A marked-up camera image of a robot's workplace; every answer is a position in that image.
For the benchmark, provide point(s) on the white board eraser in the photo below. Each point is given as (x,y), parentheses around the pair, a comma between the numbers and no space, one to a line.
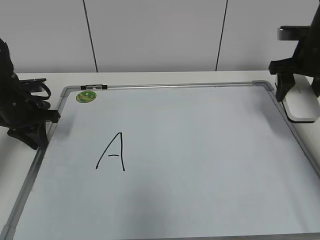
(301,104)

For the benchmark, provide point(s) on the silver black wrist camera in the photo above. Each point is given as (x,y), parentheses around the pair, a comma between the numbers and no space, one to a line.
(292,32)

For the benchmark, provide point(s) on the black silver board clip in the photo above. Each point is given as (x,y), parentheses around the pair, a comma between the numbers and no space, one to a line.
(94,87)

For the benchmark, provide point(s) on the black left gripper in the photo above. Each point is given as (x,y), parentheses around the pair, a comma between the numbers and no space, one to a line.
(23,104)

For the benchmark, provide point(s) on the green round magnet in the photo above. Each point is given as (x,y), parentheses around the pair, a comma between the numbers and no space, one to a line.
(86,96)

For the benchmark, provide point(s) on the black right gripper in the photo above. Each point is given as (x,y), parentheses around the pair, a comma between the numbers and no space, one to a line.
(304,61)

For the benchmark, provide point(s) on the white board grey frame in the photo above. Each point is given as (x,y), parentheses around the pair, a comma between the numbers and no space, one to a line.
(186,161)

